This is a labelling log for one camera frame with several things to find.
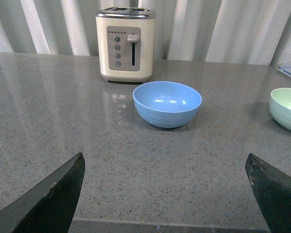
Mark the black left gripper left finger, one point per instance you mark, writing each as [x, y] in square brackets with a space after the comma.
[49, 206]

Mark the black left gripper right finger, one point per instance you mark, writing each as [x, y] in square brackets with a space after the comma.
[272, 191]

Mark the green bowl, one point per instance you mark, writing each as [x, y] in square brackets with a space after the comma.
[280, 106]

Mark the blue bowl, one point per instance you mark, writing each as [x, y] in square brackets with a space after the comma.
[166, 104]

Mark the white curtain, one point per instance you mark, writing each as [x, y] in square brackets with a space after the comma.
[256, 32]

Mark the cream two-slot toaster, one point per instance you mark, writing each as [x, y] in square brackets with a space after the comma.
[126, 43]

